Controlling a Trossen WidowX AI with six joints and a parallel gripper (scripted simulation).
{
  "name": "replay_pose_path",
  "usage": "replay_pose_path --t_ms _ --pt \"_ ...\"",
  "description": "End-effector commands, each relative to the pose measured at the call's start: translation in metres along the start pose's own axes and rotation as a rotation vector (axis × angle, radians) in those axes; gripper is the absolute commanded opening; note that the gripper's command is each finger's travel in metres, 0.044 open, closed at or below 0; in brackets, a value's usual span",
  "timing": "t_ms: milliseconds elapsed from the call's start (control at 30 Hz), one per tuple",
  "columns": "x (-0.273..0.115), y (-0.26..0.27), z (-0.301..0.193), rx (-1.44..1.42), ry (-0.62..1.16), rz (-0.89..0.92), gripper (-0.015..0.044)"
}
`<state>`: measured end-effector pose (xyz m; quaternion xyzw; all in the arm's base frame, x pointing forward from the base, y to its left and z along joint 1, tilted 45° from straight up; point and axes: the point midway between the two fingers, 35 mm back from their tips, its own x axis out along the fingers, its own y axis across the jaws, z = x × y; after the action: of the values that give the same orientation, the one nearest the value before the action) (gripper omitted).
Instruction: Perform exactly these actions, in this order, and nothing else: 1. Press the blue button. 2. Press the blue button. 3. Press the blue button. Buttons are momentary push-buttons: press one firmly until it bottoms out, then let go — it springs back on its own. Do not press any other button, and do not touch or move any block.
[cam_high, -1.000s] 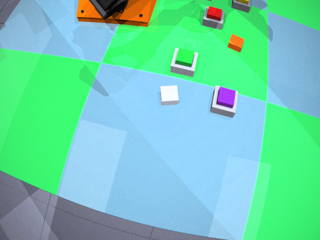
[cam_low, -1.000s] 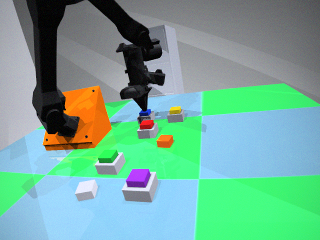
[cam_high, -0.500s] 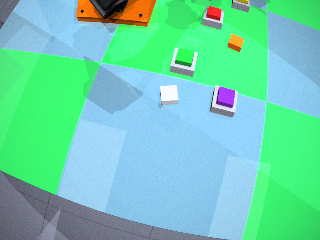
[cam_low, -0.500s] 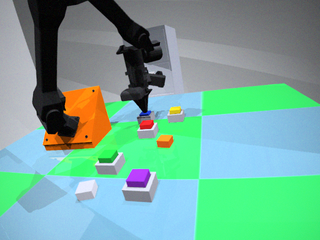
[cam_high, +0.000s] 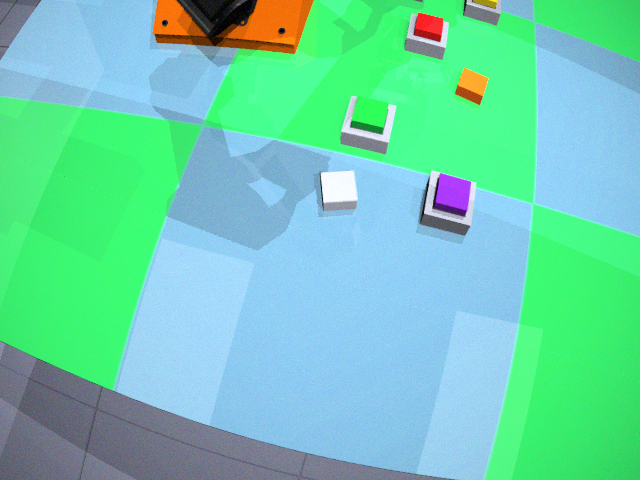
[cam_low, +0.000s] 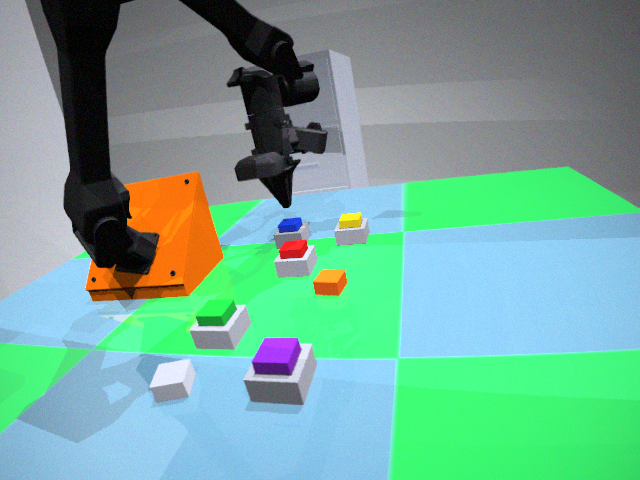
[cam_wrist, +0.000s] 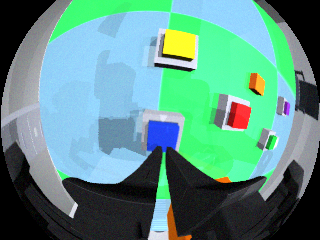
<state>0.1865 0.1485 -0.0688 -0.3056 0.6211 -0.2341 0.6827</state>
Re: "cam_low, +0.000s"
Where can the white block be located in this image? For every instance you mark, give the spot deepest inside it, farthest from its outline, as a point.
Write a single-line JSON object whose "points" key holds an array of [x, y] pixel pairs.
{"points": [[173, 380]]}

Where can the green button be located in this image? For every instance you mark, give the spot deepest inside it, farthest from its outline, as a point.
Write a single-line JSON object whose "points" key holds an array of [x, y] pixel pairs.
{"points": [[220, 325]]}

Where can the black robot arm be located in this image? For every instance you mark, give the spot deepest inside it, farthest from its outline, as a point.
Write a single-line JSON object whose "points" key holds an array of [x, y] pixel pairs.
{"points": [[94, 198]]}

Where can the blue button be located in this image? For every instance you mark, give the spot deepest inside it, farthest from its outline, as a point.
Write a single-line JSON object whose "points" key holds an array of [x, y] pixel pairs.
{"points": [[291, 229]]}

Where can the purple button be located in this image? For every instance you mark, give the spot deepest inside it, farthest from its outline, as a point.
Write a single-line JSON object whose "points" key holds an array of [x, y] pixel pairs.
{"points": [[281, 372]]}

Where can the yellow button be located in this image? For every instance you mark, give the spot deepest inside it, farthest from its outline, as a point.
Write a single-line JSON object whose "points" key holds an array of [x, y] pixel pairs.
{"points": [[352, 229]]}

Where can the red button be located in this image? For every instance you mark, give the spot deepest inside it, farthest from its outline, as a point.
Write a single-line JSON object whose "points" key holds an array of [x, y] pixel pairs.
{"points": [[295, 259]]}

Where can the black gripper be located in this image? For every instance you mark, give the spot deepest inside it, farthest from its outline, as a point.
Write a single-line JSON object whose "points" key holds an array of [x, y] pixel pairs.
{"points": [[268, 163]]}

